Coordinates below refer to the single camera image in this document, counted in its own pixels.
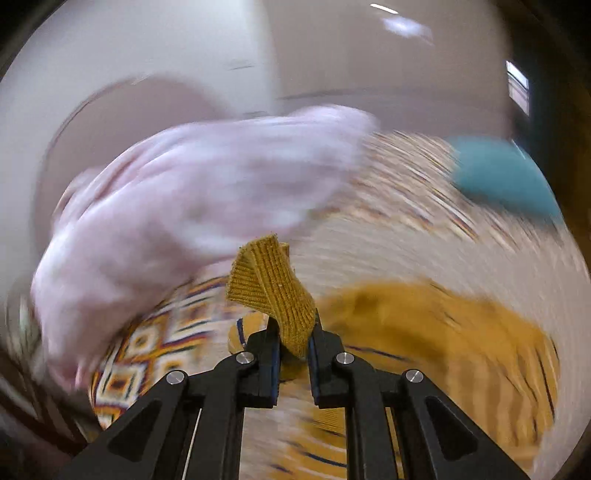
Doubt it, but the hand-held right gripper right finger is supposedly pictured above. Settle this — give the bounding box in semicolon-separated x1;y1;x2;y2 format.
308;322;532;480

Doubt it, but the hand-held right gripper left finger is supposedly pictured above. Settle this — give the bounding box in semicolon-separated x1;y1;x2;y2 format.
58;322;281;480

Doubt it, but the yellow striped sweater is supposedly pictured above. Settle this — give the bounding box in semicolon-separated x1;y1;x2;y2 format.
225;234;561;480

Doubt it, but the beige dotted bed blanket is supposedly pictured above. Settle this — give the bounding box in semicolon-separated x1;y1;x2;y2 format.
90;131;578;480

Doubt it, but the pink floral quilt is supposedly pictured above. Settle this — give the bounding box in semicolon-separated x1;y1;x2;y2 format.
31;105;377;388

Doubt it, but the teal pillow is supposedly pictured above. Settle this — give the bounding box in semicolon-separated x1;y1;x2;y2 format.
450;136;564;227

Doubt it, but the round mauve headboard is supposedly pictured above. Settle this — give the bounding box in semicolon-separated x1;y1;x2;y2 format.
39;78;232;241

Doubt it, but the bright window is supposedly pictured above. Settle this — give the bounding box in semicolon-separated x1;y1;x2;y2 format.
505;60;530;114

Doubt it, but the ceiling light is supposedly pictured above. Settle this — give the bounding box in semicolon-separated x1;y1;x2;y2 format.
369;4;435;38

